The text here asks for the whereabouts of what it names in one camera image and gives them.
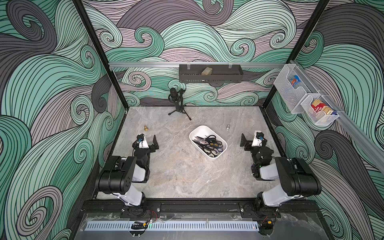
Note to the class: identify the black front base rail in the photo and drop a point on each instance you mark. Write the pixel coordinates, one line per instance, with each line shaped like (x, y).
(166, 208)

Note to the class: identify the black microphone on tripod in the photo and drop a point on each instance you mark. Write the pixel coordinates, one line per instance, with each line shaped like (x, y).
(176, 97)

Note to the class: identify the clear wall bin lower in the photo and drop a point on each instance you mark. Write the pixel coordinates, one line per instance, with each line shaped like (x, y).
(319, 119)

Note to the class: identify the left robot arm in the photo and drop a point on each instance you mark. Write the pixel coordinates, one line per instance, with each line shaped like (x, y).
(116, 179)

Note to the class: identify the red yellow boxes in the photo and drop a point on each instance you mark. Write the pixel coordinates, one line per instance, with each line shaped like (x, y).
(319, 106)

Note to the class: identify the white plastic storage box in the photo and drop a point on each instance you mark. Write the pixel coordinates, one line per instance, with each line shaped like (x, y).
(203, 131)

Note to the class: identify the beige block in tray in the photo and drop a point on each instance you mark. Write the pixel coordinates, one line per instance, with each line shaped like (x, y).
(207, 71)

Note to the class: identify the aluminium wall rail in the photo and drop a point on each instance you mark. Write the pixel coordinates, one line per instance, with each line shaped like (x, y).
(152, 64)
(357, 135)

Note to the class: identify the black wall shelf tray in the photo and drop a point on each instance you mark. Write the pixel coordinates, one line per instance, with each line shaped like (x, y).
(211, 74)

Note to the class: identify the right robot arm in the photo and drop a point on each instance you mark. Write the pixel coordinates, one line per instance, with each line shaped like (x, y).
(296, 178)

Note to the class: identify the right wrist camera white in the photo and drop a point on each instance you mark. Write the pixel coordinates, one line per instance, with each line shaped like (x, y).
(259, 139)

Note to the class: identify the blue red packet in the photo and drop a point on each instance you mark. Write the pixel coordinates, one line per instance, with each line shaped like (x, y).
(295, 81)

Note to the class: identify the white perforated cable duct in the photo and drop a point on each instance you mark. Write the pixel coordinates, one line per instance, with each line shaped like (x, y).
(215, 226)

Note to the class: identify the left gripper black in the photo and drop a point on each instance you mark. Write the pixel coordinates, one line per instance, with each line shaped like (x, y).
(151, 148)

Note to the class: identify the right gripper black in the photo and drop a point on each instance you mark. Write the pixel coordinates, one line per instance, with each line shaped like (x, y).
(250, 145)

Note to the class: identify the cream handled scissors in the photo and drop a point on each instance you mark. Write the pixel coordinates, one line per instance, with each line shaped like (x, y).
(209, 151)

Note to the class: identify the clear wall bin upper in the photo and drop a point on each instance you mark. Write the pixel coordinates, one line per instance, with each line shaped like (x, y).
(293, 97)

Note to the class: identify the large black scissors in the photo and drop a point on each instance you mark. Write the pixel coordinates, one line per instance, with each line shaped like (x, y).
(205, 140)

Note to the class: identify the aluminium wall rail right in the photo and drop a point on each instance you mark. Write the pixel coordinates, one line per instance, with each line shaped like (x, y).
(357, 135)

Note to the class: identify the aluminium wall rail back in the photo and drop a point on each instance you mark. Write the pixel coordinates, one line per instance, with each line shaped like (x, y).
(152, 64)

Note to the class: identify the clear wall bin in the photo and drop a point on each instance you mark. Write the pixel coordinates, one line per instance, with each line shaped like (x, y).
(293, 97)
(319, 119)

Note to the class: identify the blue handled scissors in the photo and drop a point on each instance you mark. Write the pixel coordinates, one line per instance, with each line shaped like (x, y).
(218, 145)

